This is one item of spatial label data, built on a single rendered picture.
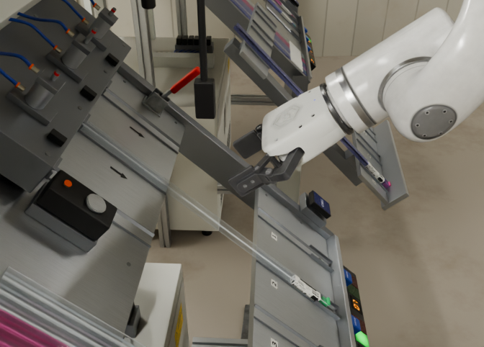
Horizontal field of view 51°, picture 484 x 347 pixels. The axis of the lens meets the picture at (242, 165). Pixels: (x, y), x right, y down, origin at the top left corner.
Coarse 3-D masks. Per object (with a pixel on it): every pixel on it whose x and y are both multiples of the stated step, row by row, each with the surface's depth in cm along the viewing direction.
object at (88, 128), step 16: (96, 128) 68; (112, 144) 69; (128, 160) 70; (160, 176) 72; (176, 192) 72; (192, 208) 74; (224, 224) 76; (240, 240) 77; (256, 256) 78; (288, 272) 81
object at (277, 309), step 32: (256, 192) 94; (256, 224) 86; (288, 224) 94; (288, 256) 86; (320, 256) 95; (256, 288) 74; (288, 288) 80; (320, 288) 87; (256, 320) 69; (288, 320) 75; (320, 320) 81
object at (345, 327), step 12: (336, 240) 99; (336, 252) 96; (336, 264) 94; (336, 276) 92; (336, 288) 90; (336, 300) 88; (348, 300) 87; (336, 312) 86; (348, 312) 84; (348, 324) 82; (348, 336) 81
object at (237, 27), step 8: (240, 32) 100; (248, 40) 100; (256, 48) 101; (264, 56) 102; (272, 64) 102; (280, 72) 103; (288, 80) 104; (296, 88) 105; (344, 136) 111; (344, 144) 111; (352, 144) 112; (352, 152) 112; (360, 160) 113; (384, 184) 115
